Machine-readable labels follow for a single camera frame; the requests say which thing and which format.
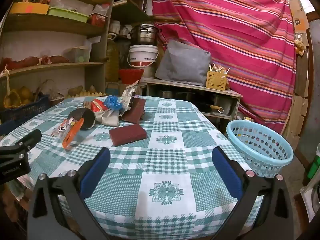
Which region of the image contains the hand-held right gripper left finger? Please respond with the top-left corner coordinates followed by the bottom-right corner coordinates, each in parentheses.
top-left (27, 147), bottom-right (112, 240)

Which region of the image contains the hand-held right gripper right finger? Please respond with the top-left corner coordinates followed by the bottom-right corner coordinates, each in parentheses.
top-left (211, 146), bottom-right (294, 240)

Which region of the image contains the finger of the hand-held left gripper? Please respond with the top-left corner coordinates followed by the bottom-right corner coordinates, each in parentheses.
top-left (0, 129), bottom-right (42, 158)

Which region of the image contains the white red candy wrapper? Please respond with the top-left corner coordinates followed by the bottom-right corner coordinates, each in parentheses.
top-left (51, 119), bottom-right (75, 138)

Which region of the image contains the light blue plastic basket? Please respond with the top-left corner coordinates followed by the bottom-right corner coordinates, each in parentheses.
top-left (226, 120), bottom-right (294, 178)

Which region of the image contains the orange snack wrapper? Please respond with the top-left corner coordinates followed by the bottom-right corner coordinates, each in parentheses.
top-left (62, 118), bottom-right (85, 150)

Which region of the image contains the maroon packet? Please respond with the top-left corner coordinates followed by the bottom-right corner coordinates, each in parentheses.
top-left (109, 124), bottom-right (148, 147)
top-left (122, 97), bottom-right (147, 123)

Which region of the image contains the red snack wrapper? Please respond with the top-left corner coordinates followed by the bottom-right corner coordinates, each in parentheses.
top-left (90, 99), bottom-right (109, 112)

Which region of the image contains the blue plastic bag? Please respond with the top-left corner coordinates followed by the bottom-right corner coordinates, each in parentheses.
top-left (104, 95), bottom-right (123, 110)

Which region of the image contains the silver foil wrapper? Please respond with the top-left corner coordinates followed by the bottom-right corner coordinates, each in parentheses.
top-left (120, 80), bottom-right (140, 110)

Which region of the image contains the blue plastic crate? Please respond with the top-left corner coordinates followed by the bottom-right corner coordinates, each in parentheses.
top-left (0, 94), bottom-right (50, 124)

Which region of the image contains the yellow fruit in mesh bag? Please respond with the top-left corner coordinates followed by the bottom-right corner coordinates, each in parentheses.
top-left (4, 86), bottom-right (34, 107)

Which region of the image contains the brown woven basket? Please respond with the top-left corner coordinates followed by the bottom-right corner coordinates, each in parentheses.
top-left (49, 92), bottom-right (66, 107)

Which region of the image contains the green checked tablecloth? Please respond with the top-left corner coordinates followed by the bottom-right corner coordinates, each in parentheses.
top-left (0, 95), bottom-right (265, 240)

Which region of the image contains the yellow egg tray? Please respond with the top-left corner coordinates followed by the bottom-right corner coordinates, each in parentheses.
top-left (65, 91), bottom-right (107, 98)

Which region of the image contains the dried sausage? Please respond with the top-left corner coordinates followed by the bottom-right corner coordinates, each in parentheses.
top-left (0, 57), bottom-right (42, 70)
top-left (47, 55), bottom-right (69, 64)

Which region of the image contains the cardboard box with blue label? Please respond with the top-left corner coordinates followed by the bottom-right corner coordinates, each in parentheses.
top-left (105, 81), bottom-right (122, 97)

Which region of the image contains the green plastic object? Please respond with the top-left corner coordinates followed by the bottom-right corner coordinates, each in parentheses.
top-left (307, 145), bottom-right (320, 180)

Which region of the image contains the yellow utensil holder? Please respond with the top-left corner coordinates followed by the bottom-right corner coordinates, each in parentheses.
top-left (206, 70), bottom-right (228, 91)

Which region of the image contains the wooden cabinet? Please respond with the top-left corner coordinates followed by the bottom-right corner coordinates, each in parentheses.
top-left (140, 78), bottom-right (243, 130)

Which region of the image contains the clear plastic box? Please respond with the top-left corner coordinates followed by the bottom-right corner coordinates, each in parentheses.
top-left (64, 46), bottom-right (90, 63)

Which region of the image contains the red plastic basket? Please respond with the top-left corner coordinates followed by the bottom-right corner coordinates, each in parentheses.
top-left (118, 69), bottom-right (145, 85)

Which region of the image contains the bundle of chopsticks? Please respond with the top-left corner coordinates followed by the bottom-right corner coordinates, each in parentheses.
top-left (209, 64), bottom-right (230, 75)

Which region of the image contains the yellow oil bottle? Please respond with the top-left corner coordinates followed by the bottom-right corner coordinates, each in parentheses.
top-left (105, 34), bottom-right (120, 82)

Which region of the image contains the plain white bucket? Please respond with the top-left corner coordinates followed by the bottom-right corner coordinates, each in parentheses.
top-left (140, 65), bottom-right (157, 79)

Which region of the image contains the wooden shelf unit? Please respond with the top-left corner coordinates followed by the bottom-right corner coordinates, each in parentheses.
top-left (0, 0), bottom-right (153, 110)

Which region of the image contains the grey cushion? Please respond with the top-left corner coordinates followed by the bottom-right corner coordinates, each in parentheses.
top-left (155, 40), bottom-right (212, 86)

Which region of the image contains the yellow plastic container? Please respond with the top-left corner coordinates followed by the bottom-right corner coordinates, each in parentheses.
top-left (9, 2), bottom-right (50, 15)

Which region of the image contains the green plastic tray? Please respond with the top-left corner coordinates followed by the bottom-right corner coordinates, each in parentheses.
top-left (47, 7), bottom-right (90, 23)

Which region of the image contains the small red basket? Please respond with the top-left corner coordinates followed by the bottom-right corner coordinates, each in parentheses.
top-left (89, 14), bottom-right (108, 27)

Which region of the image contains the pink striped curtain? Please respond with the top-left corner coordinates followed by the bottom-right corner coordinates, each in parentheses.
top-left (151, 0), bottom-right (298, 135)

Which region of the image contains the steel pot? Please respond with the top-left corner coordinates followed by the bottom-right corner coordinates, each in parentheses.
top-left (130, 23), bottom-right (160, 47)

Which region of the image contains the white bucket with handle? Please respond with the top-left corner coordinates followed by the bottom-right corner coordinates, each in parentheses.
top-left (127, 44), bottom-right (159, 68)

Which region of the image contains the cardboard box on wall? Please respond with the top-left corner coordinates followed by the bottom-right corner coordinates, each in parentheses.
top-left (290, 0), bottom-right (310, 33)

